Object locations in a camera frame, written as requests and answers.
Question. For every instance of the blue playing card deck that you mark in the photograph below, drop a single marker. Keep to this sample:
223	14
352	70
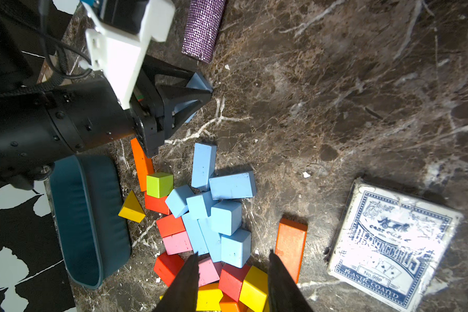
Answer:
390	244

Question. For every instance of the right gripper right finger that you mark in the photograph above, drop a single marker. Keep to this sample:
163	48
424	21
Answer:
284	295

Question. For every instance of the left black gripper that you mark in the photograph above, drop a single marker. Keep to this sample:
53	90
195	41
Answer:
41	128

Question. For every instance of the purple glitter microphone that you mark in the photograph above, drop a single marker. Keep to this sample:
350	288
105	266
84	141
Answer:
202	27

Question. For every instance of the red orange block stack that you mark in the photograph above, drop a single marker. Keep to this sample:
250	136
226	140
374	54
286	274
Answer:
167	225

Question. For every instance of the orange block right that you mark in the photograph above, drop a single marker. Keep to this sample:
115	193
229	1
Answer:
290	245

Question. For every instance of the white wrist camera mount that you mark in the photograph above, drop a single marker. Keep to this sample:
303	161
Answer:
120	55

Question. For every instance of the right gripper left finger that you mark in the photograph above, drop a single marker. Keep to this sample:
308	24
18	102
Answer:
182	295

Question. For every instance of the light blue block pile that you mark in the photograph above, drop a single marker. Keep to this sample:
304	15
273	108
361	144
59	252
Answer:
212	211

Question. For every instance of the lime green cube block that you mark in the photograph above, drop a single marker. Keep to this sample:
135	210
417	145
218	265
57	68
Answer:
159	184

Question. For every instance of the pink block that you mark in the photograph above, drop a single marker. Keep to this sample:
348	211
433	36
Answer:
177	243

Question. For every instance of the dark teal plastic tray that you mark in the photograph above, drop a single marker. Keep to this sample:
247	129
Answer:
94	240

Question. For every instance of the small yellow block left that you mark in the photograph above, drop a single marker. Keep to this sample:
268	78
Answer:
131	209

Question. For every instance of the long orange block upper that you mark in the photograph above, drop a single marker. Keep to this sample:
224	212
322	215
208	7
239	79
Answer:
144	165

